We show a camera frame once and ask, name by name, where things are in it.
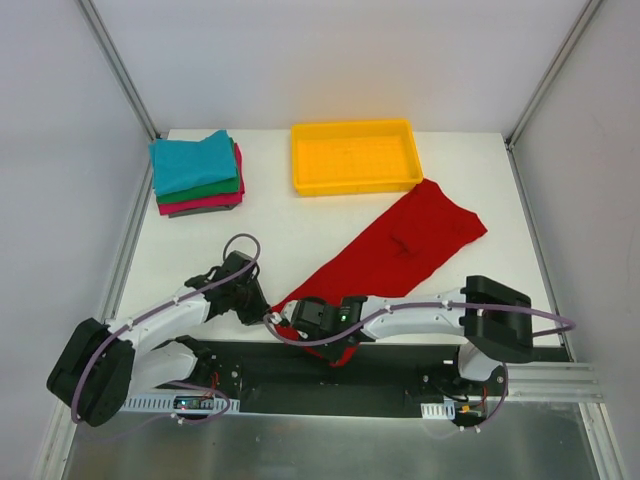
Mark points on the folded magenta t shirt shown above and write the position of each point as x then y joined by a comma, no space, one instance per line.
221,200

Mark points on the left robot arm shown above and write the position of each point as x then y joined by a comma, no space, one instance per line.
103,365

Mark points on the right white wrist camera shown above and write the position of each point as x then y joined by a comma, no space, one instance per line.
277,320

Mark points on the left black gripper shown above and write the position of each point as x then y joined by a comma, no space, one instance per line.
255,307

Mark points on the aluminium frame post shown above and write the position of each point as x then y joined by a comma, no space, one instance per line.
577,30
117,66

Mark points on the right aluminium frame post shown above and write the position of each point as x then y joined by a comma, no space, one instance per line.
577,30

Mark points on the folded teal t shirt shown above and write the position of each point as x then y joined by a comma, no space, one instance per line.
180,165

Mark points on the left aluminium frame post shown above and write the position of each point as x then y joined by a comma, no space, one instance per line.
117,66

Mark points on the right white cable duct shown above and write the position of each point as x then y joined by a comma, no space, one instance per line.
438,411

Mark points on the folded grey t shirt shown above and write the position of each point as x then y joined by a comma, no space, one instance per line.
203,210

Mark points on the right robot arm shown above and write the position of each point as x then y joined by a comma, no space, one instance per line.
490,316

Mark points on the left white cable duct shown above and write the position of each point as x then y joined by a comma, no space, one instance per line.
179,404

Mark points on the folded green t shirt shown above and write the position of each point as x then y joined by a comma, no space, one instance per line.
210,192

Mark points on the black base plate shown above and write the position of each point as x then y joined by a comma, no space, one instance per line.
385,381

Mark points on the white cable duct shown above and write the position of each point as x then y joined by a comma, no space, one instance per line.
438,411
179,404

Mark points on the red t shirt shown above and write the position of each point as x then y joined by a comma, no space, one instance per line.
403,247

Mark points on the aluminium front rail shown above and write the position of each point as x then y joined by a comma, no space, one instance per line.
555,382

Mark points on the yellow plastic bin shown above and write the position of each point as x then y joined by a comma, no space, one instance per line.
354,157

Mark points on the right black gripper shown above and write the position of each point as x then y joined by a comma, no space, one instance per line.
296,319

